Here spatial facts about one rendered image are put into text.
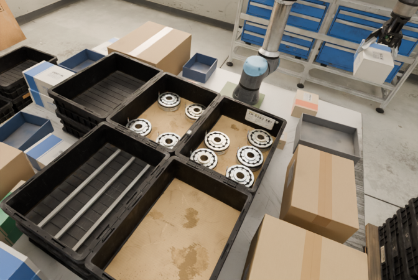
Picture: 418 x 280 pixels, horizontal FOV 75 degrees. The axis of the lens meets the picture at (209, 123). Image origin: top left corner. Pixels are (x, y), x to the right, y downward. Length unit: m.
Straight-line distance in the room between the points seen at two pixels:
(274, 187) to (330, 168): 0.24
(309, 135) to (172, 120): 0.66
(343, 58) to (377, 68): 1.65
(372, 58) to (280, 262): 0.90
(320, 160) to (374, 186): 1.37
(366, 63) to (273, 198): 0.68
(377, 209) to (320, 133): 1.06
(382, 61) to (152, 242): 1.12
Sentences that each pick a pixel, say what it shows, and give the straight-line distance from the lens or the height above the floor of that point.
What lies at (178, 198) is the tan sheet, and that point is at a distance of 0.95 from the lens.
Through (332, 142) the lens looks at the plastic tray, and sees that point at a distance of 1.43.
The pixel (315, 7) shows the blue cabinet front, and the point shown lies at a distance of 2.80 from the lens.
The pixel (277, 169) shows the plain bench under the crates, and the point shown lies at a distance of 1.26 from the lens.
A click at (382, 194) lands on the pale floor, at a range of 2.48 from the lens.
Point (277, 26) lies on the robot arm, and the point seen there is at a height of 1.11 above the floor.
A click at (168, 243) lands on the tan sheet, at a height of 0.83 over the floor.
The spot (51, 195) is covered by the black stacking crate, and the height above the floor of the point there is 0.83.
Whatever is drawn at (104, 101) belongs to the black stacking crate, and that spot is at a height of 0.83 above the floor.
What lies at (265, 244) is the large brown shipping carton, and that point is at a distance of 0.84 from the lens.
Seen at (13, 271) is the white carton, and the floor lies 0.88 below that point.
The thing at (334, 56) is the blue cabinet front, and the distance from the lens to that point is 2.97.
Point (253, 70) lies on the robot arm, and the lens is 1.38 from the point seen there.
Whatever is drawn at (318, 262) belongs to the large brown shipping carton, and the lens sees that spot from 0.88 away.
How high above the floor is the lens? 1.65
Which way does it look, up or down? 44 degrees down
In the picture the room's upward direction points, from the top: 8 degrees clockwise
